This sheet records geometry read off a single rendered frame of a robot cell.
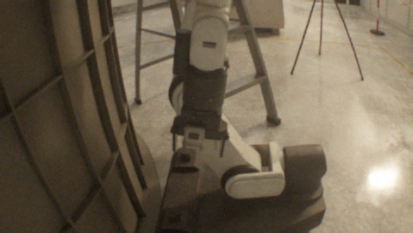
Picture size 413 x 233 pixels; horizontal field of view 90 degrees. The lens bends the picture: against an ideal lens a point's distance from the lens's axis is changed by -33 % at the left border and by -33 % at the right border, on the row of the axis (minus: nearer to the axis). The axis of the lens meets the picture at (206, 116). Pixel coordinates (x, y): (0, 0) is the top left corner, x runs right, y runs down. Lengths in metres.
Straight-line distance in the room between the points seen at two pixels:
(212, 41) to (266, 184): 0.56
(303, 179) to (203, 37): 0.65
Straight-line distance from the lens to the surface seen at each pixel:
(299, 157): 0.99
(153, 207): 1.31
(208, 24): 0.52
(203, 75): 0.57
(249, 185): 0.95
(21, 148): 0.69
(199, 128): 0.63
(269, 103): 1.77
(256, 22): 3.82
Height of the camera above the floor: 0.97
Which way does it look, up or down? 30 degrees down
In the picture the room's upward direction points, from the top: 7 degrees counter-clockwise
